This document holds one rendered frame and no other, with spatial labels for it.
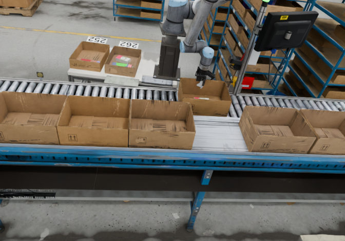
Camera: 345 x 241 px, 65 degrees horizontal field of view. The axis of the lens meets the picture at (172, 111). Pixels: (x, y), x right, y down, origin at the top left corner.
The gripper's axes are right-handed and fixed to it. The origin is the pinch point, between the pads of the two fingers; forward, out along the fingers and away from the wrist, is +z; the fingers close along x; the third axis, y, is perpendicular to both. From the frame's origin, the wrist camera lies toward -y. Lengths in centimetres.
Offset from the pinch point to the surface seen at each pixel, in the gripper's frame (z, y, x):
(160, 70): 4.7, 34.5, -25.9
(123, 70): 6, 69, -23
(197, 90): 3.6, 2.6, 0.7
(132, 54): 13, 63, -59
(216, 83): -4.8, -12.1, 0.2
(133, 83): 10, 59, -10
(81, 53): 15, 113, -58
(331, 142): -26, -69, 78
